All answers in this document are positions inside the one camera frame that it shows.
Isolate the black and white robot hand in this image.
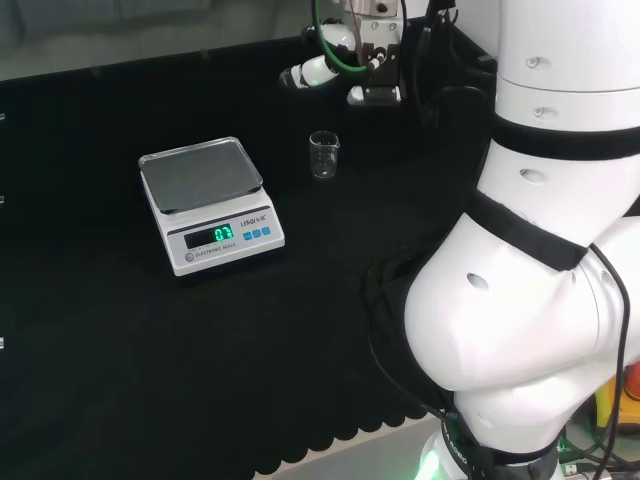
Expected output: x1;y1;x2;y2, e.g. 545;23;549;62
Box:
278;0;407;92

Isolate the small clear glass beaker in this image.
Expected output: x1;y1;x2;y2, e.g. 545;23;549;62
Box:
309;130;342;180

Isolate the white electronic balance steel pan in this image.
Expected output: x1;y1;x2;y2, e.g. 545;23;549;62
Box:
138;135;287;278

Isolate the black bench cloth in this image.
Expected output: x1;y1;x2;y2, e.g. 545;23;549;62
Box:
0;27;501;480

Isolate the yellow stop button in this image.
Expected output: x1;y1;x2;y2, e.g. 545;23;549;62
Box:
594;362;640;432

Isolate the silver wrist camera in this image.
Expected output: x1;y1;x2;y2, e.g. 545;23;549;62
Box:
346;84;403;107

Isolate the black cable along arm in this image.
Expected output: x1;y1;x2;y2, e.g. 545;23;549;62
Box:
588;243;632;480

